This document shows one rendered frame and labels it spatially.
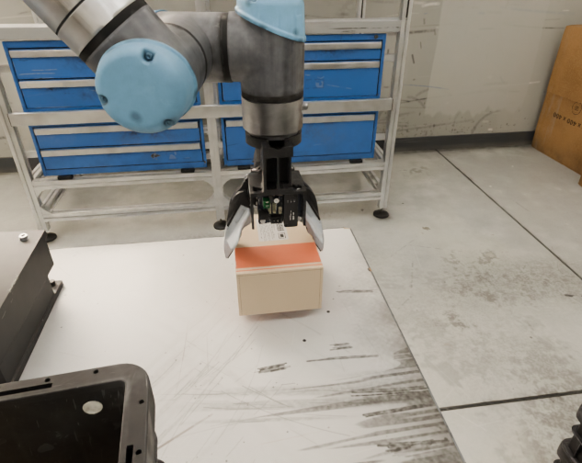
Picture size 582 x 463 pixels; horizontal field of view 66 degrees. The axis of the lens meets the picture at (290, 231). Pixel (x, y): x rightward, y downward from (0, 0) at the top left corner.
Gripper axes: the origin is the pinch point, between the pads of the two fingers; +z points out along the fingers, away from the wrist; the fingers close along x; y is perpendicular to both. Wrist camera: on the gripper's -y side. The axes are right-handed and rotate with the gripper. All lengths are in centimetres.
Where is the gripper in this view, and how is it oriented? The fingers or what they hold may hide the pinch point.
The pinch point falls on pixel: (274, 251)
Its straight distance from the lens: 68.7
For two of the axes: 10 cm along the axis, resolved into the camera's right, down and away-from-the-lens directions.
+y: 1.4, 5.3, -8.4
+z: 0.0, 8.5, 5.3
